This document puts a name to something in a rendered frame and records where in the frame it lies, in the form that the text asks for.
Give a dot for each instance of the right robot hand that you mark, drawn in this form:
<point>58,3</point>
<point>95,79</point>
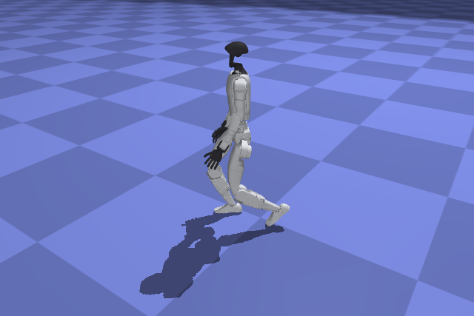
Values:
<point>219,131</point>

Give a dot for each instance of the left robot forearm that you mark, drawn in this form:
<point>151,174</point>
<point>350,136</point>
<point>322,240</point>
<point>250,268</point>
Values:
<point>233,128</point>

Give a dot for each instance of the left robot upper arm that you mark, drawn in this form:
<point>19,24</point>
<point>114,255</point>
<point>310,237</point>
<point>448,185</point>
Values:
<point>240,90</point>

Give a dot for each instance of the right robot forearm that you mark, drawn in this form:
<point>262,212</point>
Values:
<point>227,119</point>

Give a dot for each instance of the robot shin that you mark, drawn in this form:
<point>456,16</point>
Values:
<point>255,200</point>
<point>223,188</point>

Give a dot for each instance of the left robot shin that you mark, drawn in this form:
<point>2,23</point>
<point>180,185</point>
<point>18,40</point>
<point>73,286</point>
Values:
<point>255,200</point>

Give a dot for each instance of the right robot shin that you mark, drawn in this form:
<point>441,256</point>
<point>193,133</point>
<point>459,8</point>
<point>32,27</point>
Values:
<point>223,188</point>

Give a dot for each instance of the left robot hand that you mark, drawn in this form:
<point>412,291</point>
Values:
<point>216,156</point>

